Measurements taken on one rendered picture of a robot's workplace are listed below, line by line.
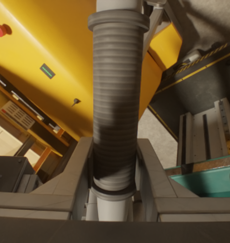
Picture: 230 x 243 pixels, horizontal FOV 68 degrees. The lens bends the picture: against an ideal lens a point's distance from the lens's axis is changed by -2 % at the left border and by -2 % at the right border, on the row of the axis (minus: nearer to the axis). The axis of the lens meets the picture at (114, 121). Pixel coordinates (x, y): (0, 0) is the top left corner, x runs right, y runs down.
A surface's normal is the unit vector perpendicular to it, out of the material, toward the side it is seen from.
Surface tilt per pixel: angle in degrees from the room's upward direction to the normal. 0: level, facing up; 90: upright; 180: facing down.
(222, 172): 0
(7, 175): 90
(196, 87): 0
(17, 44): 0
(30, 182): 90
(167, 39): 22
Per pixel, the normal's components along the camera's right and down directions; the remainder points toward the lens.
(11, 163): 0.03, -0.70
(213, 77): -0.29, 0.68
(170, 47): 0.00, 0.51
